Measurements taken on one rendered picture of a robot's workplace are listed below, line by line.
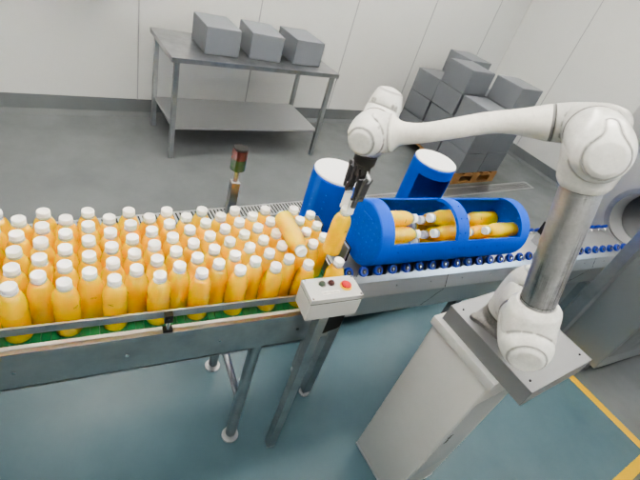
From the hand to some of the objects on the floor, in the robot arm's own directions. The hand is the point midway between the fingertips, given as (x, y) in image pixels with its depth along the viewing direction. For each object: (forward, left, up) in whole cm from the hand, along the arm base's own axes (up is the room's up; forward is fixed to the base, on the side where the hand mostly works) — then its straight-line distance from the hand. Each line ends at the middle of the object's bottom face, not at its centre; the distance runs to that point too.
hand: (349, 203), depth 151 cm
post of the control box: (-16, +15, -131) cm, 133 cm away
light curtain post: (-74, -144, -132) cm, 209 cm away
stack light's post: (+52, +10, -131) cm, 141 cm away
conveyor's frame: (+33, +68, -131) cm, 151 cm away
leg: (-67, -204, -132) cm, 252 cm away
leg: (-4, -18, -131) cm, 132 cm away
